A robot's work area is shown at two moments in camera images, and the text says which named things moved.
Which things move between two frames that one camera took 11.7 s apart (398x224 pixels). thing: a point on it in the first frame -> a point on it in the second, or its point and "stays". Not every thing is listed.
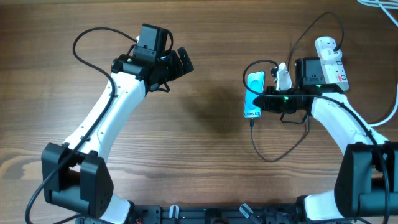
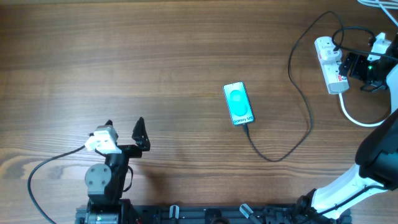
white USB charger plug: x=329 y=54 stays
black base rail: x=211 y=214 stays
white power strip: x=334 y=71 stays
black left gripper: x=178 y=70 -> x=140 y=139
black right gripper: x=270 y=104 -> x=356 y=71
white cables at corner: x=384 y=4 stays
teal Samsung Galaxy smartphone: x=255 y=81 -> x=238 y=103
